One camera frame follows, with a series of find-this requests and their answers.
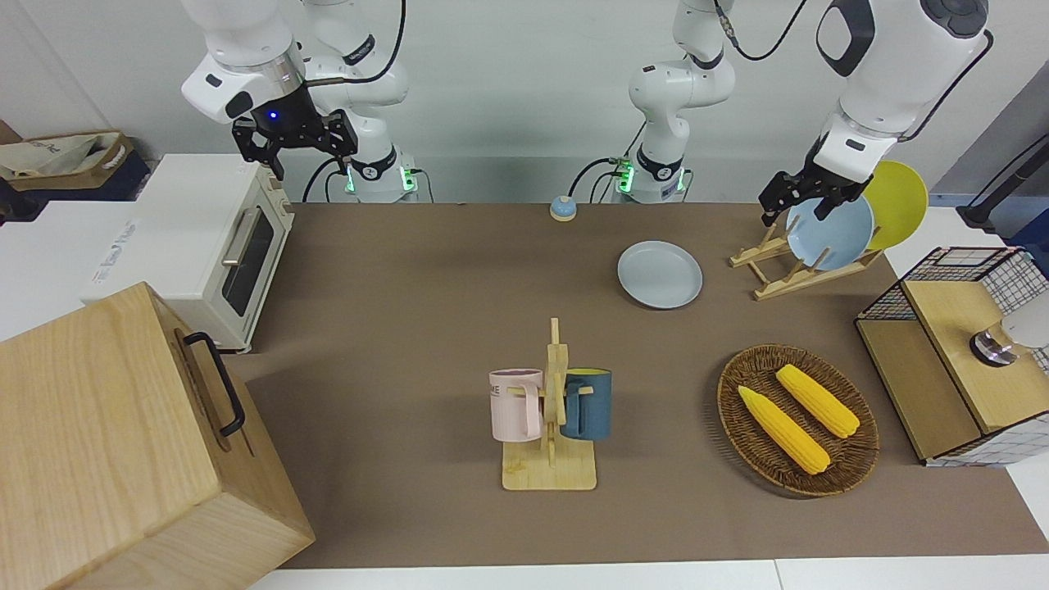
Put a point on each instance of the silver and white lamp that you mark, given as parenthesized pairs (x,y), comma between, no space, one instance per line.
(996,344)

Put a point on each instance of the brown table mat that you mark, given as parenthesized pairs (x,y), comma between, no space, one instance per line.
(393,287)

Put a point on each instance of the white toaster oven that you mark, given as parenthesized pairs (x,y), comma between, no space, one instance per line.
(188,238)

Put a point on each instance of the white box with printed label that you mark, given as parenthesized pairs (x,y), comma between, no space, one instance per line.
(49,262)

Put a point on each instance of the cardboard box with white bag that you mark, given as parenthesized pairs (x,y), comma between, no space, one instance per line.
(61,160)

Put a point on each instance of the wooden mug stand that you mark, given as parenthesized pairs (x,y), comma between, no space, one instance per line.
(549,474)

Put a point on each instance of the light blue plate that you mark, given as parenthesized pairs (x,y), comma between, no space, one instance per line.
(840,238)

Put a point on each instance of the pink mug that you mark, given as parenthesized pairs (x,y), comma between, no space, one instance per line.
(512,406)

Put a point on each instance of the yellow corn cob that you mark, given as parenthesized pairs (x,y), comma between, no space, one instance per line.
(784,430)
(818,401)

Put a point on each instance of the gray plate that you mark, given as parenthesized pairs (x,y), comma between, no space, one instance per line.
(660,274)

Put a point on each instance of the yellow plate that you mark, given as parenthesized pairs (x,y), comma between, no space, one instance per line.
(900,201)

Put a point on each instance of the brown wicker basket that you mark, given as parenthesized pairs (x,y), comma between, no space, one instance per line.
(754,447)

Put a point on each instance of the wooden plate rack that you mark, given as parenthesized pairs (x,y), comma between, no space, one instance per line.
(799,281)

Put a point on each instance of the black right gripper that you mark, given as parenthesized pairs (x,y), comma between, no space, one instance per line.
(287,127)

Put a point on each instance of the dark blue mug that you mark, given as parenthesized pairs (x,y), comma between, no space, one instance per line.
(597,406)

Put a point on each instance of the small blue desk bell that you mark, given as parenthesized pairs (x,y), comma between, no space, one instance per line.
(562,210)

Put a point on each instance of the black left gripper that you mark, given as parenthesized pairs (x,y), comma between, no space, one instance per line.
(807,182)

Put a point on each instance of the black stand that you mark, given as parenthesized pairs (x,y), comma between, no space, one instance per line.
(996,192)

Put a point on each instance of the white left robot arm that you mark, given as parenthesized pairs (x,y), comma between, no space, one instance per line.
(893,65)

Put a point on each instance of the dark blue crate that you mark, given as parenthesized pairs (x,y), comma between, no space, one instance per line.
(123,182)

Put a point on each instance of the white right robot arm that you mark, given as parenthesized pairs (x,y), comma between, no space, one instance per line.
(238,41)

